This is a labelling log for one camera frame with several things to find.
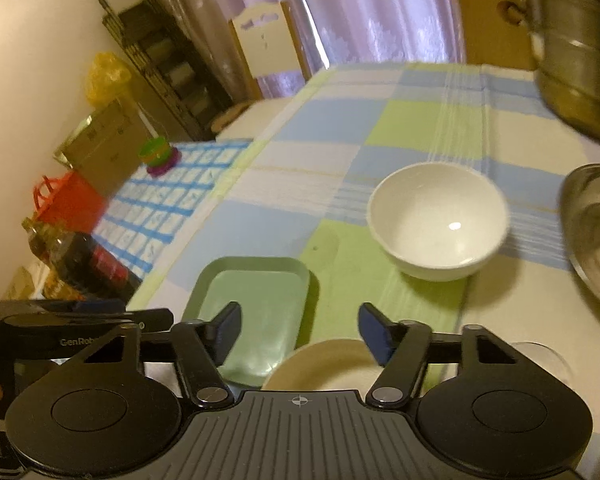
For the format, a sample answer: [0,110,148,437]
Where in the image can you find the cream ribbed bowl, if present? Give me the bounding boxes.
[262,339,382,396]

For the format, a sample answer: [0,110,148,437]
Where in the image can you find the green rectangular plate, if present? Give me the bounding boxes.
[182,256,310,388]

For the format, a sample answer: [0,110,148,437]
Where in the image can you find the white ceramic bowl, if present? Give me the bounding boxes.
[366,162,510,282]

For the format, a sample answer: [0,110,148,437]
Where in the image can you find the yellow oil bottle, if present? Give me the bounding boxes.
[21,217,80,300]

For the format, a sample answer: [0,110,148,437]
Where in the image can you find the dark sauce bottle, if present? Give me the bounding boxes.
[50,232,142,304]

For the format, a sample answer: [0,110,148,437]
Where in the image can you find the orange plastic bag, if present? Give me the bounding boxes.
[32,171,106,233]

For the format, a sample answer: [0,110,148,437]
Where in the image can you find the blue white patterned cloth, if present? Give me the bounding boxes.
[93,139,251,278]

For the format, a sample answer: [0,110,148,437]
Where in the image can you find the clear glass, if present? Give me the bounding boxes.
[512,341,573,386]

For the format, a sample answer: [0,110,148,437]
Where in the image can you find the checkered tablecloth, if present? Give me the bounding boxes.
[132,64,600,479]

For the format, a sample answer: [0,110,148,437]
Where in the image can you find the green purple stacked cups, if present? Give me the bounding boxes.
[138,136,181,178]

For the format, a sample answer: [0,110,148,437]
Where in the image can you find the brown cardboard box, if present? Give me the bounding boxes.
[54,101,149,198]

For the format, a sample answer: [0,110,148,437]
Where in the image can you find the large steel basin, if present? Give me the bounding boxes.
[559,162,600,302]

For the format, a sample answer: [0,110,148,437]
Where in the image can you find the black folded metal rack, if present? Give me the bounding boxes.
[98,0,234,141]

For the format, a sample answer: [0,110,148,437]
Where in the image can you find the yellow plastic bag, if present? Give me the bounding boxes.
[85,52,132,108]

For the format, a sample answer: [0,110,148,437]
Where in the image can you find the white wooden chair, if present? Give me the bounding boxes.
[211,1,311,134]

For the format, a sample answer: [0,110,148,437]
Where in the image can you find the purple lace curtain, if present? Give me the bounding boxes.
[160,0,466,99]

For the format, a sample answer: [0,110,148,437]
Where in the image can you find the stacked steel steamer pot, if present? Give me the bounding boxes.
[496,0,600,141]

